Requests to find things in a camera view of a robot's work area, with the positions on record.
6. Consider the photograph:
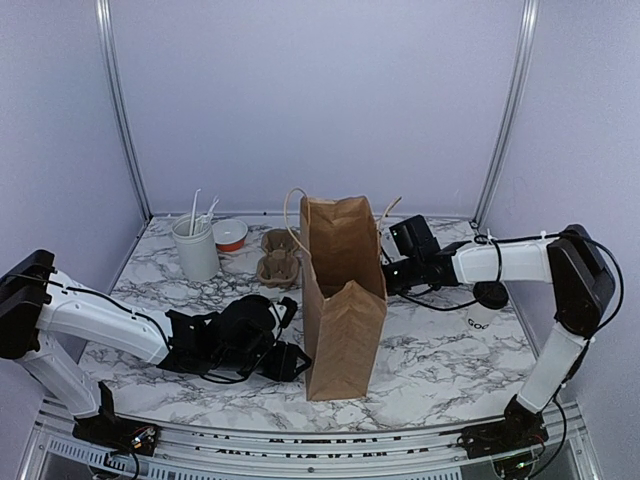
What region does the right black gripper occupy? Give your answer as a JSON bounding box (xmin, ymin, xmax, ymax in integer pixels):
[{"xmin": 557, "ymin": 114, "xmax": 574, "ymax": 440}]
[{"xmin": 355, "ymin": 255, "xmax": 422, "ymax": 297}]

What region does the white utensil holder cup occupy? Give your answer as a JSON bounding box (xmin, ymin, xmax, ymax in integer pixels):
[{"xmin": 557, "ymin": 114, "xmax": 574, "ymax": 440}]
[{"xmin": 171, "ymin": 214, "xmax": 220, "ymax": 282}]

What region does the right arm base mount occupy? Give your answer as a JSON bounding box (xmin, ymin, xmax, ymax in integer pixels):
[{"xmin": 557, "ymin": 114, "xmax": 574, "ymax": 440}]
[{"xmin": 457, "ymin": 396, "xmax": 549, "ymax": 459}]

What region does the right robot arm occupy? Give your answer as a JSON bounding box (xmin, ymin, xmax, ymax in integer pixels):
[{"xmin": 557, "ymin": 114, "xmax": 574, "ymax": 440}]
[{"xmin": 382, "ymin": 215, "xmax": 624, "ymax": 448}]

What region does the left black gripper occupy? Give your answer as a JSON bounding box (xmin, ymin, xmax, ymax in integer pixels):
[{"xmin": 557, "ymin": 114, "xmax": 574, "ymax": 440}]
[{"xmin": 215, "ymin": 341, "xmax": 312, "ymax": 383}]

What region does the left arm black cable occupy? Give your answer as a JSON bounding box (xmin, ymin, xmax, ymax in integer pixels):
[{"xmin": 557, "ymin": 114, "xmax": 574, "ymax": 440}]
[{"xmin": 0, "ymin": 269, "xmax": 291, "ymax": 385}]

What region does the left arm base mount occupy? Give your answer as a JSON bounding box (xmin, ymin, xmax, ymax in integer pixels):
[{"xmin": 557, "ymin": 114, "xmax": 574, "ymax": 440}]
[{"xmin": 72, "ymin": 381, "xmax": 161, "ymax": 457}]

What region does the right aluminium frame post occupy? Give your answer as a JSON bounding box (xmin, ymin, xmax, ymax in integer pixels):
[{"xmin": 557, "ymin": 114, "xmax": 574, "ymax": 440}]
[{"xmin": 473, "ymin": 0, "xmax": 540, "ymax": 226}]

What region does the black plastic cup lid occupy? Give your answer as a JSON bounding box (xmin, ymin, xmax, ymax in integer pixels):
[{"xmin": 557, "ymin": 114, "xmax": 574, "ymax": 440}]
[{"xmin": 473, "ymin": 281, "xmax": 509, "ymax": 310}]

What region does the white paper coffee cup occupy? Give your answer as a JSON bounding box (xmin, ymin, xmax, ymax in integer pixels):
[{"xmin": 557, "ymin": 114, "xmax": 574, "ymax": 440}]
[{"xmin": 464, "ymin": 302, "xmax": 507, "ymax": 333}]

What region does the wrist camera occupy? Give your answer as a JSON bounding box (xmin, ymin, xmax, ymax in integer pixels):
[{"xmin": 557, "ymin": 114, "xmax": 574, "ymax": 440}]
[
  {"xmin": 378, "ymin": 231, "xmax": 393, "ymax": 265},
  {"xmin": 278, "ymin": 297, "xmax": 298, "ymax": 329}
]

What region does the aluminium frame post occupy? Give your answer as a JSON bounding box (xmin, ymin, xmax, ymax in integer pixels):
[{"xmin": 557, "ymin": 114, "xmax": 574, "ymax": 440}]
[
  {"xmin": 473, "ymin": 0, "xmax": 540, "ymax": 226},
  {"xmin": 95, "ymin": 0, "xmax": 153, "ymax": 223}
]

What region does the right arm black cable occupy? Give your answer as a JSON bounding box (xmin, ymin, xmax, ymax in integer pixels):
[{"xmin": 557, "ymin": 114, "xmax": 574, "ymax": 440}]
[{"xmin": 389, "ymin": 234, "xmax": 626, "ymax": 341}]

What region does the cardboard cup carrier tray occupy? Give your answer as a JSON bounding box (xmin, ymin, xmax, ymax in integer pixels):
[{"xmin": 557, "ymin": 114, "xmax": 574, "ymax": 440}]
[{"xmin": 256, "ymin": 229, "xmax": 300, "ymax": 289}]

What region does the aluminium front rail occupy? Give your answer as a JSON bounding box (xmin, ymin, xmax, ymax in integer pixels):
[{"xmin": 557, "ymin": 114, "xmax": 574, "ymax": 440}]
[{"xmin": 18, "ymin": 399, "xmax": 604, "ymax": 479}]

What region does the left aluminium frame post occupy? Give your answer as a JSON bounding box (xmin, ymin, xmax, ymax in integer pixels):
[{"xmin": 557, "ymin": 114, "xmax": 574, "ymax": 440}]
[{"xmin": 95, "ymin": 0, "xmax": 153, "ymax": 223}]

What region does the brown paper bag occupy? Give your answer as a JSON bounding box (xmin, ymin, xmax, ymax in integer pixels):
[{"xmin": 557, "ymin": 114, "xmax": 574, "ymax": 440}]
[{"xmin": 289, "ymin": 194, "xmax": 387, "ymax": 402}]

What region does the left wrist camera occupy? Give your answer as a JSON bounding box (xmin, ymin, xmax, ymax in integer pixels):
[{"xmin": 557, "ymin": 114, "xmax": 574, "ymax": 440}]
[{"xmin": 278, "ymin": 297, "xmax": 298, "ymax": 329}]

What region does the orange white bowl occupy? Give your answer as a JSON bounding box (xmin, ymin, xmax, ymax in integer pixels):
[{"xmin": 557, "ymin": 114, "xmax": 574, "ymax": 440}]
[{"xmin": 212, "ymin": 219, "xmax": 248, "ymax": 253}]

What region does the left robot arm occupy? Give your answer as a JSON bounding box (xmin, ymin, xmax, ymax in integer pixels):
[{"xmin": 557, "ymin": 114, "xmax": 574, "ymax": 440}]
[{"xmin": 1, "ymin": 250, "xmax": 311, "ymax": 445}]

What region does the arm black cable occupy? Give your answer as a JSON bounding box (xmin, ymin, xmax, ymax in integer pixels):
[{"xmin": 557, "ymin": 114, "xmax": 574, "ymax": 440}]
[
  {"xmin": 0, "ymin": 269, "xmax": 291, "ymax": 385},
  {"xmin": 389, "ymin": 234, "xmax": 626, "ymax": 341}
]

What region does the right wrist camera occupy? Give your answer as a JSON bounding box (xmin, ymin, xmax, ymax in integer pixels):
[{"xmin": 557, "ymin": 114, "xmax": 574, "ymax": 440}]
[{"xmin": 378, "ymin": 231, "xmax": 393, "ymax": 265}]

